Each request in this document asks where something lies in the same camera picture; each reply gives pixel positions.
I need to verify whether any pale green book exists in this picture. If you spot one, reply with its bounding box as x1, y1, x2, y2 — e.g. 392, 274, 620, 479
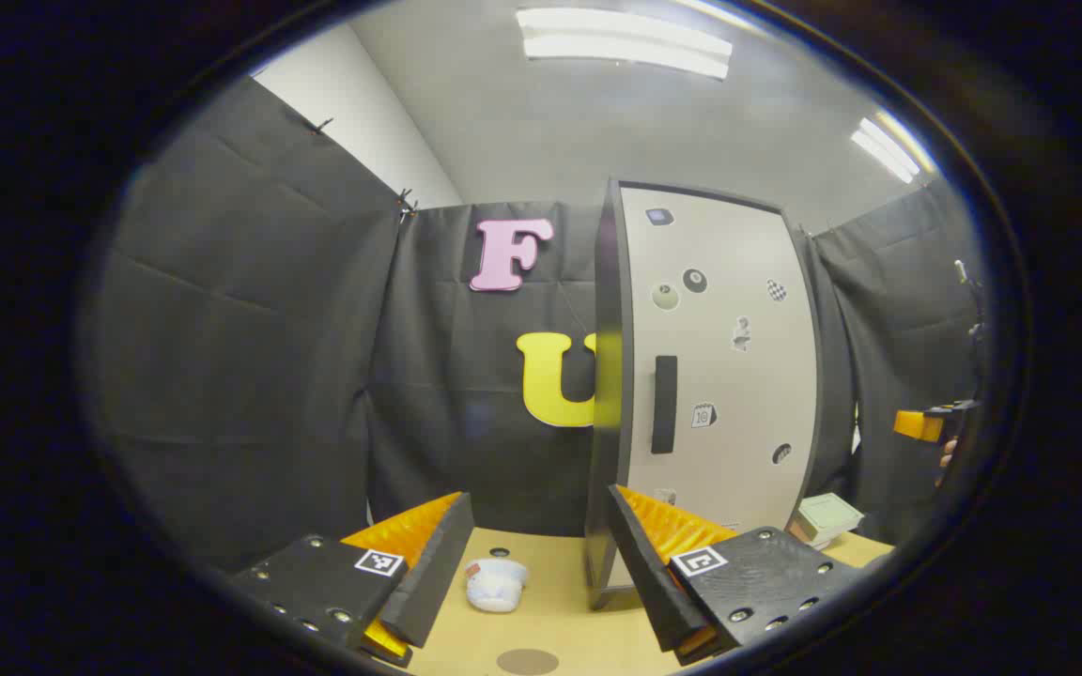
796, 493, 866, 544

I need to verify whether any black door handle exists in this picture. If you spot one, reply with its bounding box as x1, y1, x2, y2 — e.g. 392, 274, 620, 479
651, 355, 679, 455

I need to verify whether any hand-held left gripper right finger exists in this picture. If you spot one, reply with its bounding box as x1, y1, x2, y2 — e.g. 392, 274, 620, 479
605, 484, 866, 668

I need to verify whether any black backdrop cloth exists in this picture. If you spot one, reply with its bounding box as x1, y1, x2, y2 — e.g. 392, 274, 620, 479
95, 75, 988, 574

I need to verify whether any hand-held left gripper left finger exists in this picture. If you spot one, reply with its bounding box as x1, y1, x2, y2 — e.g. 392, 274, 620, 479
226, 490, 476, 669

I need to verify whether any round brown coaster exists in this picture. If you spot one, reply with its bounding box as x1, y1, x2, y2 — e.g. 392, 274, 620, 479
496, 648, 561, 676

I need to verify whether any dark grey cabinet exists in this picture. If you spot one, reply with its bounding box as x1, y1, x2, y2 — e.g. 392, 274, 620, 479
583, 177, 833, 611

